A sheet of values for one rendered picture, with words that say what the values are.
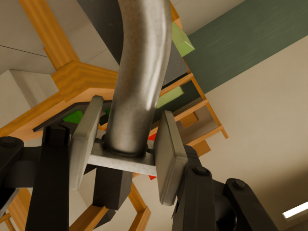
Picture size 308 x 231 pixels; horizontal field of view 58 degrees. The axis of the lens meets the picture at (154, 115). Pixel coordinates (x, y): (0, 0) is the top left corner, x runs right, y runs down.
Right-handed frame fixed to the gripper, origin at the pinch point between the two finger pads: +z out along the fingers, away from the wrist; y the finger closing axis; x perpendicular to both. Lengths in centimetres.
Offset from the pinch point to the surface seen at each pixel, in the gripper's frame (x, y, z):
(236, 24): 31, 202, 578
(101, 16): 6.6, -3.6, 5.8
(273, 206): -303, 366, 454
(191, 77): -86, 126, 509
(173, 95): -130, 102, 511
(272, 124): -142, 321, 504
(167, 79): 3.2, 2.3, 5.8
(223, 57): -40, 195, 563
